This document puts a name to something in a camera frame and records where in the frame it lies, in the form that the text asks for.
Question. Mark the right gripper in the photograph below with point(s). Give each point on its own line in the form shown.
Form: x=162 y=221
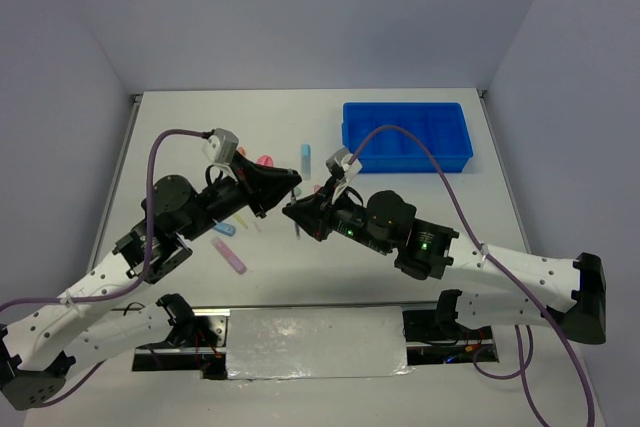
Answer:
x=314 y=212

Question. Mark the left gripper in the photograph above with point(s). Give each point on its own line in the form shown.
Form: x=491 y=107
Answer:
x=261 y=186

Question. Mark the purple clear pen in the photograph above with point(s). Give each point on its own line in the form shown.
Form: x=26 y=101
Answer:
x=293 y=200

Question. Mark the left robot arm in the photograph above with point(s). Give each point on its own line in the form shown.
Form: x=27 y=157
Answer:
x=44 y=350

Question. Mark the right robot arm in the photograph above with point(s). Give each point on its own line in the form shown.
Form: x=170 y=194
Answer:
x=527 y=289

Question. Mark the pink lid clip jar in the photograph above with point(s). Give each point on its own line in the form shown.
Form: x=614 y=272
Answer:
x=265 y=160

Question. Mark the yellow highlighter pen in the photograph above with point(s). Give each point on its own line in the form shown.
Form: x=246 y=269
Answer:
x=242 y=222

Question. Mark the light blue eraser stick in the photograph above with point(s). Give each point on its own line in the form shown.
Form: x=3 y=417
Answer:
x=305 y=161

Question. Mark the pink purple highlighter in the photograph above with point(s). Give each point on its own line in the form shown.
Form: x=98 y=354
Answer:
x=229 y=256

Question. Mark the blue plastic compartment tray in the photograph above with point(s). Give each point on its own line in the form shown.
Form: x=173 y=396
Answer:
x=439 y=126

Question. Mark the silver foil tape sheet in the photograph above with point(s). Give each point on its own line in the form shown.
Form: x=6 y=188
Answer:
x=316 y=343

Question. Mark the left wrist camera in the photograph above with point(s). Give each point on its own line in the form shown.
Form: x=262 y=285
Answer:
x=220 y=146

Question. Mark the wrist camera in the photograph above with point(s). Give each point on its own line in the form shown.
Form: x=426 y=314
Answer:
x=343 y=167
x=220 y=146

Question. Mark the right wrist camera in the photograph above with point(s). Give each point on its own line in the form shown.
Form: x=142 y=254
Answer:
x=343 y=167

